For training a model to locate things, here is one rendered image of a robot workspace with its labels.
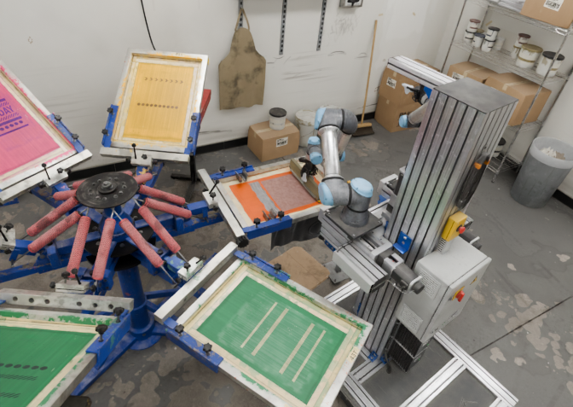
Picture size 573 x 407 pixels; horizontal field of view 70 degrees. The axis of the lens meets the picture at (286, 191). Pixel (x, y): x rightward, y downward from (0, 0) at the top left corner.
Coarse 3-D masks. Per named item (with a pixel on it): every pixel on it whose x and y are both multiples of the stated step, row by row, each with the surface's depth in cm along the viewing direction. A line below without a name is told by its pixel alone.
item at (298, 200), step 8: (288, 192) 277; (296, 192) 278; (304, 192) 279; (256, 200) 268; (272, 200) 270; (280, 200) 270; (288, 200) 271; (296, 200) 272; (304, 200) 272; (312, 200) 273; (248, 208) 261; (256, 208) 262; (264, 208) 262; (280, 208) 264; (288, 208) 264; (296, 208) 265; (304, 208) 266; (248, 216) 256; (256, 216) 256
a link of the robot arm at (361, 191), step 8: (352, 184) 201; (360, 184) 202; (368, 184) 203; (352, 192) 200; (360, 192) 199; (368, 192) 199; (352, 200) 201; (360, 200) 201; (368, 200) 203; (352, 208) 207; (360, 208) 205
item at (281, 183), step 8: (272, 176) 290; (280, 176) 291; (288, 176) 292; (240, 184) 280; (248, 184) 280; (264, 184) 282; (272, 184) 282; (280, 184) 283; (288, 184) 284; (296, 184) 285; (240, 192) 273; (248, 192) 274; (272, 192) 276; (280, 192) 277; (240, 200) 267; (248, 200) 268
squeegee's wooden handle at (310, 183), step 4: (292, 160) 290; (292, 164) 290; (296, 164) 287; (292, 168) 291; (296, 168) 287; (300, 168) 283; (296, 172) 288; (300, 176) 283; (308, 180) 275; (312, 180) 274; (308, 184) 276; (312, 184) 272; (316, 184) 270; (312, 188) 272; (316, 188) 268; (312, 192) 273; (316, 192) 269; (316, 196) 270
